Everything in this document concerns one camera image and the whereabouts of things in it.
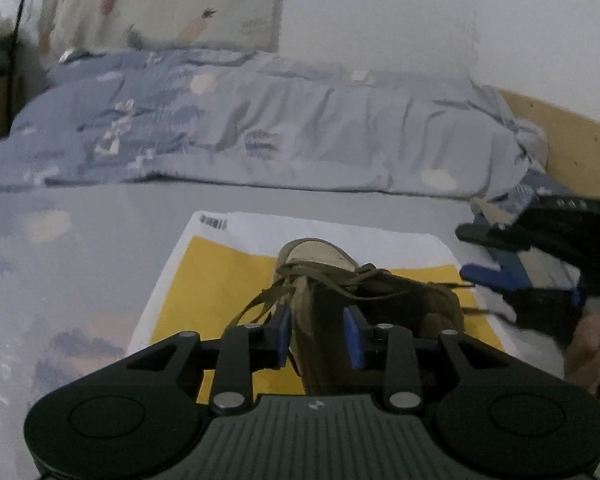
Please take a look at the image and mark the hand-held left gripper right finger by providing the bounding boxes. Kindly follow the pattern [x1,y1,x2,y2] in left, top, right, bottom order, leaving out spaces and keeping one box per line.
[343,306,521,413]

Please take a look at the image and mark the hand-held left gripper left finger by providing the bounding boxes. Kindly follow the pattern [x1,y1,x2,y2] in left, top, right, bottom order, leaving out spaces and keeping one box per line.
[126,306,292,415]

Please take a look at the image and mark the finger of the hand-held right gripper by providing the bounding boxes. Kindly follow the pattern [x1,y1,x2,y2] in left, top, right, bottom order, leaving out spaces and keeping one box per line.
[461,262,531,292]
[455,222,536,252]

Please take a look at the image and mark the olive and beige shoe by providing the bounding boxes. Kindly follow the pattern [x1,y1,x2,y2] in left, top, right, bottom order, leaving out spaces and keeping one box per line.
[275,237,467,396]

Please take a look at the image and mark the person's right hand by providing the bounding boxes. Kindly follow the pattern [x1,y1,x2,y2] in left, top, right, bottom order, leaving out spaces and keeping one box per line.
[565,300,600,396]

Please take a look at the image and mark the light blue jeans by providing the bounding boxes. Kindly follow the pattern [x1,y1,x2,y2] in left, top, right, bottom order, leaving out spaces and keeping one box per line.
[480,170,574,217]

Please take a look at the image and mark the white and yellow mailing bag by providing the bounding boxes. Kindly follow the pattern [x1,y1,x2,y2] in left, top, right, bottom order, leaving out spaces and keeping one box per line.
[127,210,567,402]

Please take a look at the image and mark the blue printed duvet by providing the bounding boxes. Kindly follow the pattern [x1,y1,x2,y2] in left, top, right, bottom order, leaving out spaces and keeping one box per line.
[0,49,552,199]

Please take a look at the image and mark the grey-blue printed bed sheet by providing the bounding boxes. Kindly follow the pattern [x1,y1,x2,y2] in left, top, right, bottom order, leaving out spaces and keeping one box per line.
[0,180,581,480]

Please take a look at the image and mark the pineapple print cloth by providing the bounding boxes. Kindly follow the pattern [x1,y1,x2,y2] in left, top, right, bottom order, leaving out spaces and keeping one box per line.
[37,0,289,59]

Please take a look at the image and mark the black metal clothes rack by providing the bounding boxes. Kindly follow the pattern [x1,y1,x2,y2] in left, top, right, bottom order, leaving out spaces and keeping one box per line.
[10,0,37,92]

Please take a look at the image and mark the wooden bed frame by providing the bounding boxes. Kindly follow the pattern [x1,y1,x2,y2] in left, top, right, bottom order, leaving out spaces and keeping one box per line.
[497,87,600,202]

